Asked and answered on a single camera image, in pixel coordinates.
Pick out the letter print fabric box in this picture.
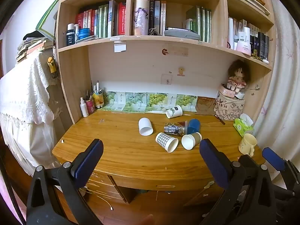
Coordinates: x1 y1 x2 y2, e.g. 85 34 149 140
214 92 246 125

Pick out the green tissue pack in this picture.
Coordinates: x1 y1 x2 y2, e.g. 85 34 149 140
233 113 254 137

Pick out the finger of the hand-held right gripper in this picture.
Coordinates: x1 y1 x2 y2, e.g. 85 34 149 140
262 147 300 193

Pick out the white paper label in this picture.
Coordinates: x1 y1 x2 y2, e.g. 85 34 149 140
114 41 127 53

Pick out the floral cylinder tin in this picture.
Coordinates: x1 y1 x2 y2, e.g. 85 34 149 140
133 0 150 36

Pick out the white leaf print paper cup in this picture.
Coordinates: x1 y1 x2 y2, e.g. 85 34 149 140
166 105 183 119

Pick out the blue plastic cup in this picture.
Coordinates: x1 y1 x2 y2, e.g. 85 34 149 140
187 118 201 134

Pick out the checkered paper cup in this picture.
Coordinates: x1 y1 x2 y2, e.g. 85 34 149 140
155 132 179 153

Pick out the floral curtain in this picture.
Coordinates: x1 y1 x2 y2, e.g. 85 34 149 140
252 0 300 190

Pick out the cream ceramic mug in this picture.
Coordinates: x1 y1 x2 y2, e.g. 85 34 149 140
238 133 258 157

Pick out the white spray bottle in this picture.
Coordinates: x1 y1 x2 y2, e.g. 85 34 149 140
80 97 89 118

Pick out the brown paper cup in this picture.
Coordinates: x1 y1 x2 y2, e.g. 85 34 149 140
181 132 202 151

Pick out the pile of old books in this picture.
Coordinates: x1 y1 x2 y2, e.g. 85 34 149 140
15 33 55 64

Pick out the row of dark books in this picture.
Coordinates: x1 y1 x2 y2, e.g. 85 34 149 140
148 0 167 36

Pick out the blue tape roll stack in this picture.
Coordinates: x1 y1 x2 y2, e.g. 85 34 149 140
78 28 91 40

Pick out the plain white paper cup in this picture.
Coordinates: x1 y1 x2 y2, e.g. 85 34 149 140
138 117 154 136

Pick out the wooden desk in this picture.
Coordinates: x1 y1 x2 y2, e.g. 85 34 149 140
52 109 266 224

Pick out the grey zip case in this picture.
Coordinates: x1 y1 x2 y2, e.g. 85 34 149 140
164 29 201 41

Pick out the clear printed plastic cup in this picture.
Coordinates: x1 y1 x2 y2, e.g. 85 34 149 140
164 120 188 137

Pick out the green framed picture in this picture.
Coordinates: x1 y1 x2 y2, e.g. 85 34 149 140
36 0 62 41

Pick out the white cable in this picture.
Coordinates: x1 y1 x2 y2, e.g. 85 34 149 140
81 185 114 210

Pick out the wooden bookshelf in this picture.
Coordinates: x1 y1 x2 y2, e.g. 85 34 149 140
52 0 276 125

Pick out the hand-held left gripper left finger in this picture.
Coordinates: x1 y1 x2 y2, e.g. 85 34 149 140
26 139 104 225

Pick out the rag doll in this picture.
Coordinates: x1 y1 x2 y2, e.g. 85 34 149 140
227 59 250 95

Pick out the black bottle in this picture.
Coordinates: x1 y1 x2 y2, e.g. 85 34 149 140
66 23 75 47

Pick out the pink round box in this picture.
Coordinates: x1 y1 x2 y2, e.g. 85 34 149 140
218 84 237 98

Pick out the yellow hanging toy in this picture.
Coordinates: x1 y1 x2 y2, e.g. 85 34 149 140
47 56 59 79

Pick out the row of cosmetic bottles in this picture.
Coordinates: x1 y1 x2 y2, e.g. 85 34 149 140
227 16 270 61

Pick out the row of red green books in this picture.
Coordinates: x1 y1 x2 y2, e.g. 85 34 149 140
75 0 127 38

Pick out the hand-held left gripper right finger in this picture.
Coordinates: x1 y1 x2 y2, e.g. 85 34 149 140
199 139 277 225

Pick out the white lace cloth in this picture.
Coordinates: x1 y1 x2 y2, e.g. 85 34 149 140
0 51 62 174

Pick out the brown carved wooden board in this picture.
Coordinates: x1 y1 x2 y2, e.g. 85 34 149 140
195 97 217 115

